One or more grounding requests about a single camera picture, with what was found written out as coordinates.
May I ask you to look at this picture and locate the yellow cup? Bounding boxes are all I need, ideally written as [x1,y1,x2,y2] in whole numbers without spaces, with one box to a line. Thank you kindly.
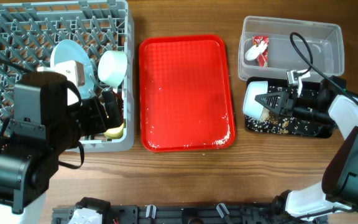
[103,123,124,139]

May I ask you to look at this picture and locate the blue bowl with food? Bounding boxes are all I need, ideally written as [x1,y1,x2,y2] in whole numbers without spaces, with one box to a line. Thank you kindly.
[242,81,269,120]

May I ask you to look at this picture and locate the red snack wrapper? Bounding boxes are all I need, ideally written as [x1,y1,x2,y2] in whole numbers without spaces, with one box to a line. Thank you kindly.
[252,35,269,67]

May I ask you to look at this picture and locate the green bowl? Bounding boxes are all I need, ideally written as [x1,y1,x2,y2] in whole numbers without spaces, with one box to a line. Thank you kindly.
[98,50,128,88]

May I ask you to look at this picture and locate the white napkin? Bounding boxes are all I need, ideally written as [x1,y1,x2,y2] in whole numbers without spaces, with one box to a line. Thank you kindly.
[245,41,268,61]

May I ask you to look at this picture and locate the light blue plate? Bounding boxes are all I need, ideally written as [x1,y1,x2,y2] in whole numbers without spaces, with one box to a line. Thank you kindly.
[50,39,94,99]

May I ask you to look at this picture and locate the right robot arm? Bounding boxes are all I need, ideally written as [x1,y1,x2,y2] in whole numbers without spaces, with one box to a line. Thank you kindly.
[243,77,358,223]

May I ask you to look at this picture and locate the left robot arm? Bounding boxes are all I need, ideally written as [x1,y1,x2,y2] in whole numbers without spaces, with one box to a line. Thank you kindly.
[0,72,123,223]

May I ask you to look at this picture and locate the grey dishwasher rack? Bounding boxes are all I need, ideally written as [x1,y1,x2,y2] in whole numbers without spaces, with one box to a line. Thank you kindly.
[0,1,135,152]

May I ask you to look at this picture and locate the black tray bin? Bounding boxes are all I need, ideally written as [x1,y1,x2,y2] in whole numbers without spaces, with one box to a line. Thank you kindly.
[242,77,337,138]

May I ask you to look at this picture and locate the spilled rice and food scraps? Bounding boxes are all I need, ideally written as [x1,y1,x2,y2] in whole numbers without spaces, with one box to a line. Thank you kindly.
[245,86,323,138]

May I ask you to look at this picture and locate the clear plastic bin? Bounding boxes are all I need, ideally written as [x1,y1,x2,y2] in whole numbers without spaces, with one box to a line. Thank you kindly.
[238,16,344,81]

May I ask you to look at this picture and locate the red plastic tray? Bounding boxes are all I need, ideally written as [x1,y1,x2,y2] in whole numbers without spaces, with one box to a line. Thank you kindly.
[139,34,236,152]

